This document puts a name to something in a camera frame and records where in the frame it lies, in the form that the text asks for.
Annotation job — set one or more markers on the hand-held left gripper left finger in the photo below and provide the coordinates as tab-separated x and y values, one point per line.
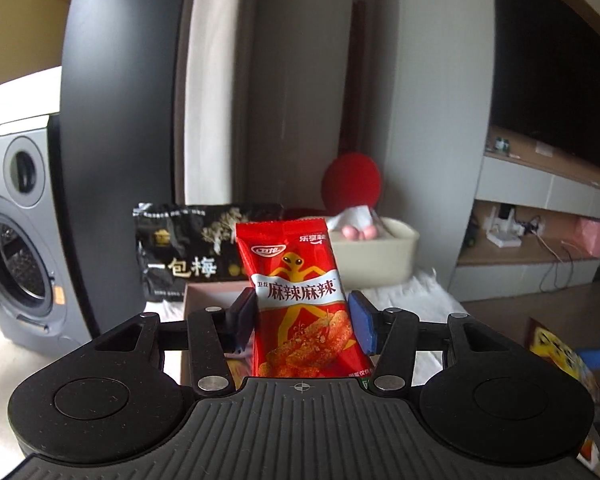
245	317

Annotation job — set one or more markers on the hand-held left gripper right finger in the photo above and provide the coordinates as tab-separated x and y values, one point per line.
362	325

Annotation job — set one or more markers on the yellow printed packet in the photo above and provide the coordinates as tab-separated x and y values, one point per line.
560	355

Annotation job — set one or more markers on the red spicy strip packet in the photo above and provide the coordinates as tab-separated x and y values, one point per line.
300	300

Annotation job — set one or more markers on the beige tissue box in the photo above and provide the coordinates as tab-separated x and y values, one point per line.
380	260

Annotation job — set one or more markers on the white textured cloth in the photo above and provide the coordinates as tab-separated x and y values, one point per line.
430	295

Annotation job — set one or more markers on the pink tissue box ornament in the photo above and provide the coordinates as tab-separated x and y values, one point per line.
365	232

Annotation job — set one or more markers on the black snack bag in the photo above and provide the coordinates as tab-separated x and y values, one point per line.
180	250

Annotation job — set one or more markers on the white tissue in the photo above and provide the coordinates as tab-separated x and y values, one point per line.
352	217

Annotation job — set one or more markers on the pink bag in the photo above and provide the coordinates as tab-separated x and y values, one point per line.
594	237

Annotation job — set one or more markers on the red round paddle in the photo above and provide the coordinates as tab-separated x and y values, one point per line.
352	180

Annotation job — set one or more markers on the white router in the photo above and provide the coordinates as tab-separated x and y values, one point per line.
505	237

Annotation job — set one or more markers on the grey wooden shelf unit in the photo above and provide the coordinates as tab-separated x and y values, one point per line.
520	185

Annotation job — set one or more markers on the grey washing machine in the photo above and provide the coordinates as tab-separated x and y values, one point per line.
25	240

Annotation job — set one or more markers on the dark red hanging scroll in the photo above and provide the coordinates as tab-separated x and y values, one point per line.
358	80

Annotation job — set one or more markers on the black television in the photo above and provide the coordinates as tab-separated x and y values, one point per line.
555	60

